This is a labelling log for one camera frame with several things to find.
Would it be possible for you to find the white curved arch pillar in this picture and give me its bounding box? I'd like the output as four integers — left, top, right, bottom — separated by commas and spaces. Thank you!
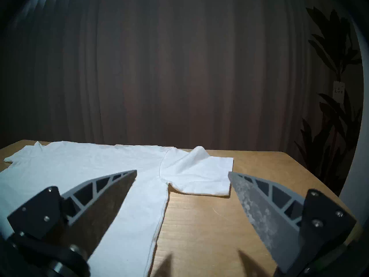
339, 20, 369, 199

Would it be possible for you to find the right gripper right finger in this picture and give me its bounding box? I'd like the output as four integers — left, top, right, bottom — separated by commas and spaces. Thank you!
228, 172, 357, 273

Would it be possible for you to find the brown pleated curtain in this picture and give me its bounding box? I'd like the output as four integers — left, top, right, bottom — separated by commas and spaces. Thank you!
0, 0, 358, 151

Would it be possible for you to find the tall dark leafy plant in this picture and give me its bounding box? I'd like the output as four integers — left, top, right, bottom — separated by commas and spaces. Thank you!
294, 7, 364, 193

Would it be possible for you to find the white plant tag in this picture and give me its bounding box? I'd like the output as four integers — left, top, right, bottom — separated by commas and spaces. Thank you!
333, 81, 345, 102

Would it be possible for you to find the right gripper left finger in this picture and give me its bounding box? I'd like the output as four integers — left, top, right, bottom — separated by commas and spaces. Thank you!
7, 170, 137, 264

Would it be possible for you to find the white t-shirt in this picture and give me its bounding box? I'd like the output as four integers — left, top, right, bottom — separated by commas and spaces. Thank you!
0, 140, 234, 277

